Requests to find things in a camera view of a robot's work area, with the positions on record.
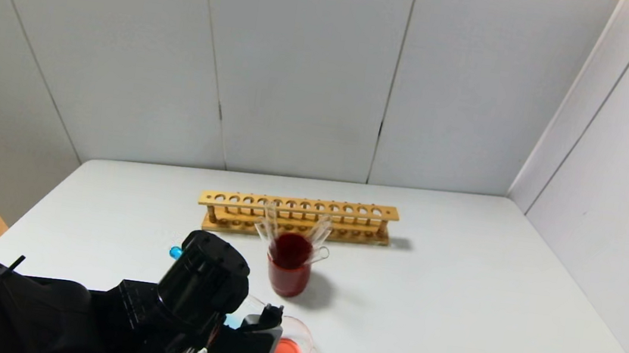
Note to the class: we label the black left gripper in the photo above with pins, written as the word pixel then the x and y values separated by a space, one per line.
pixel 206 277

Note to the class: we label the blue pigment test tube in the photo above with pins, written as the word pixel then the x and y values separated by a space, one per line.
pixel 176 253

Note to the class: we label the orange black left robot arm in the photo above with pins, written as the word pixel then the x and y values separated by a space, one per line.
pixel 45 317

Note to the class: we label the empty glass test tube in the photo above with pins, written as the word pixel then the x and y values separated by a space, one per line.
pixel 321 255
pixel 324 236
pixel 272 219
pixel 320 228

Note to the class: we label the wooden test tube rack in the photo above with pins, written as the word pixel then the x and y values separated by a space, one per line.
pixel 345 223

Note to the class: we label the red plastic cup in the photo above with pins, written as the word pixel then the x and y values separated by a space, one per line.
pixel 289 278

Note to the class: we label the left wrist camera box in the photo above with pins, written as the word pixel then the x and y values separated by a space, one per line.
pixel 246 345

